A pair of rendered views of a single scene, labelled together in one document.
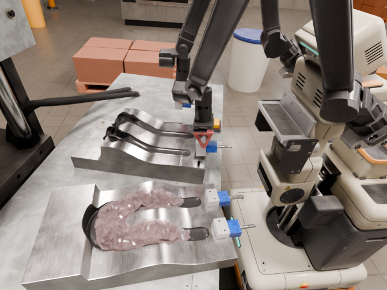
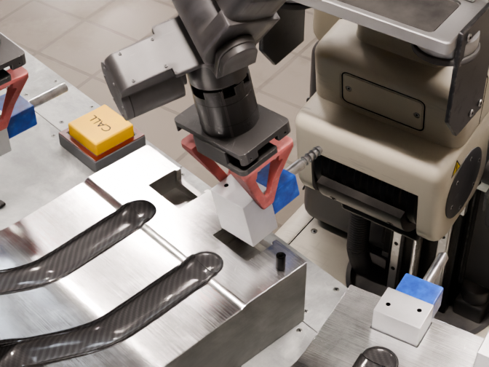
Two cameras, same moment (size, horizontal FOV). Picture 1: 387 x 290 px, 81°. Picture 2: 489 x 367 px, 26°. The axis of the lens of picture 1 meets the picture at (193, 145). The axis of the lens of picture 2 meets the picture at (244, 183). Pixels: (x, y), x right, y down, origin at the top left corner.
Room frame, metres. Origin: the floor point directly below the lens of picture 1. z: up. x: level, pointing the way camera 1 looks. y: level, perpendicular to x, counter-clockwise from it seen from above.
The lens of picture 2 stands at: (0.07, 0.53, 1.67)
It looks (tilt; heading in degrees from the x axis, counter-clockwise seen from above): 41 degrees down; 315
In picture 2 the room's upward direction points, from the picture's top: straight up
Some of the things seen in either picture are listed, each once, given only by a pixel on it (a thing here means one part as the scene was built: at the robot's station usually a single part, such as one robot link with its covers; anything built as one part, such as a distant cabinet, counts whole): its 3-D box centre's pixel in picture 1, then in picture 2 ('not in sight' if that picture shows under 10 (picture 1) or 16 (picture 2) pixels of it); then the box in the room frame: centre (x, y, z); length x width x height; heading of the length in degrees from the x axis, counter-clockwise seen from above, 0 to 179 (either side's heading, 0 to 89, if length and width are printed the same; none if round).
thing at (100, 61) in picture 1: (131, 66); not in sight; (2.97, 0.95, 0.22); 1.29 x 0.93 x 0.45; 101
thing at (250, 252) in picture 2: (200, 158); (245, 250); (0.63, -0.03, 0.87); 0.05 x 0.05 x 0.04; 88
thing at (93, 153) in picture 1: (145, 141); (33, 332); (0.70, 0.19, 0.87); 0.50 x 0.26 x 0.14; 88
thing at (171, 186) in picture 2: not in sight; (179, 199); (0.74, -0.04, 0.87); 0.05 x 0.05 x 0.04; 88
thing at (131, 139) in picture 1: (148, 133); (46, 296); (0.69, 0.18, 0.92); 0.35 x 0.16 x 0.09; 88
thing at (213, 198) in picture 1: (224, 198); (419, 295); (0.47, -0.12, 0.85); 0.13 x 0.05 x 0.05; 105
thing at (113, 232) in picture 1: (142, 215); not in sight; (0.35, 0.12, 0.90); 0.26 x 0.18 x 0.08; 105
